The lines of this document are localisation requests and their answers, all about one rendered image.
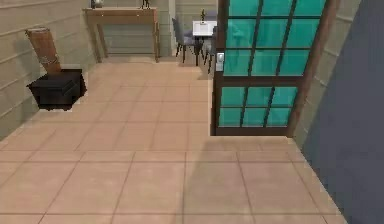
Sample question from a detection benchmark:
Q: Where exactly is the grey dining chair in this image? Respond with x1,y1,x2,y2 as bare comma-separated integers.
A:
201,26,219,75
171,17,200,64

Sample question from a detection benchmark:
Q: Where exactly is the brown glass-paned room door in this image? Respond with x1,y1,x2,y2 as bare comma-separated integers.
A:
209,0,341,138

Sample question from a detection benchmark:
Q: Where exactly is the white dining table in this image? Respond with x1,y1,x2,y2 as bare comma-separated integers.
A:
191,20,218,66

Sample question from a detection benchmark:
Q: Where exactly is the light wooden console table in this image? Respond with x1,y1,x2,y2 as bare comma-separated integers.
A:
82,7,161,64

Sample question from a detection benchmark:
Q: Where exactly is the grey door handle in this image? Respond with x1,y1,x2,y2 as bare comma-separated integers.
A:
215,52,225,72

